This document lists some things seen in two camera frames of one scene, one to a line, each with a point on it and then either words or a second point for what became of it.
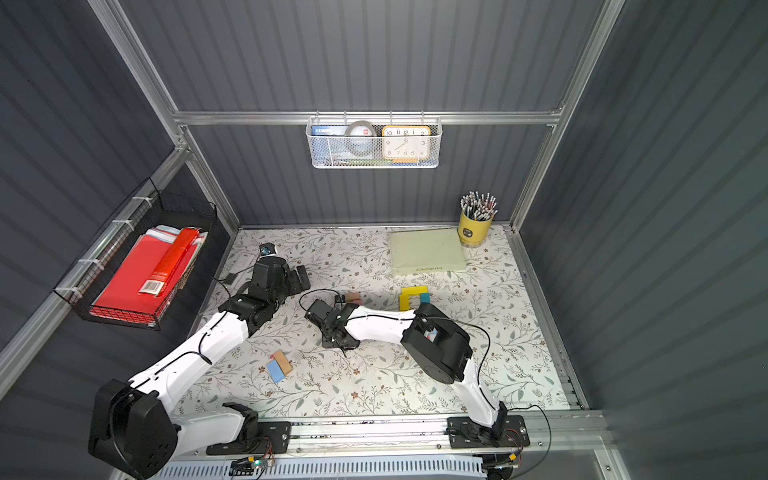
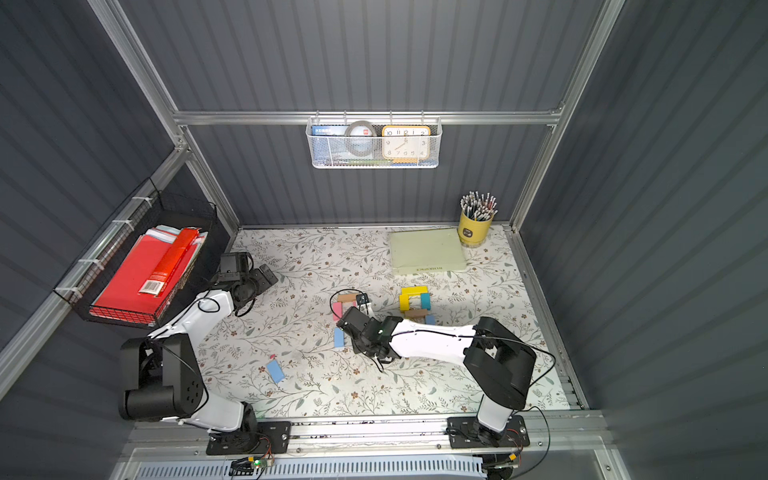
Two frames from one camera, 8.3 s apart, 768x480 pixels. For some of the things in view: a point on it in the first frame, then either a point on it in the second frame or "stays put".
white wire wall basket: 374,143 stays put
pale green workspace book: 415,251 stays put
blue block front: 275,371 stays put
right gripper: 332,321 -> 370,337
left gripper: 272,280 -> 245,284
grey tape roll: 348,143 stays put
